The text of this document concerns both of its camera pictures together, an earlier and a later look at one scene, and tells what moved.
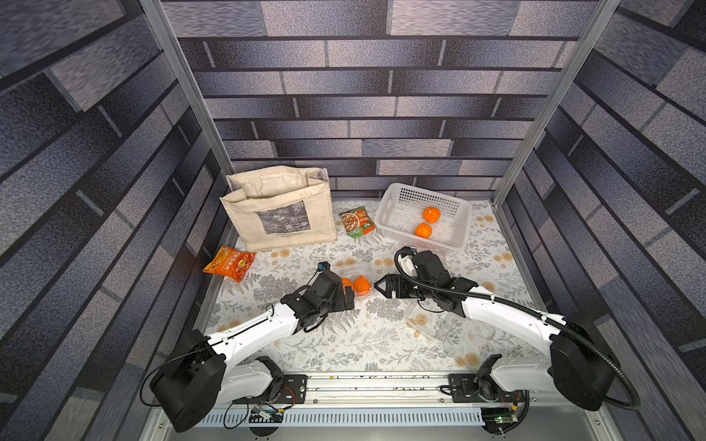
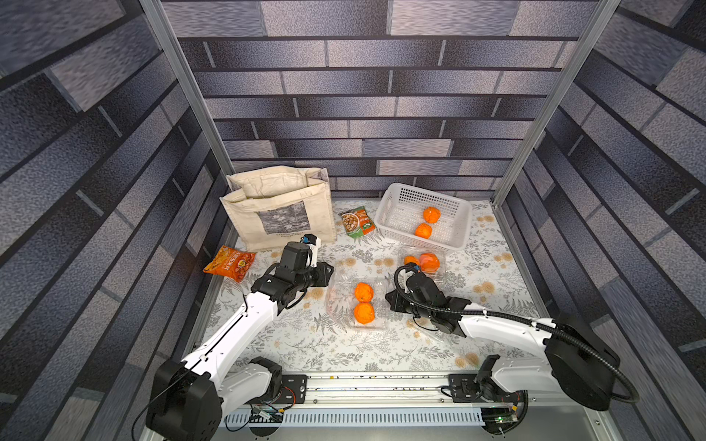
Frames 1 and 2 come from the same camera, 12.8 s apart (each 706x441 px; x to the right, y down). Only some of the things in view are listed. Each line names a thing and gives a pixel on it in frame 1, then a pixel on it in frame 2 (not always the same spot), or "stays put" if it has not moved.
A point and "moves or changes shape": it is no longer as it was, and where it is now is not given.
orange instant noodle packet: [230, 262] stays put
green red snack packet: [358, 222] stays put
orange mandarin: [431, 214] stays put
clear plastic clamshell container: [361, 280] moves or changes shape
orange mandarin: [423, 231] stays put
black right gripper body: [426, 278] -> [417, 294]
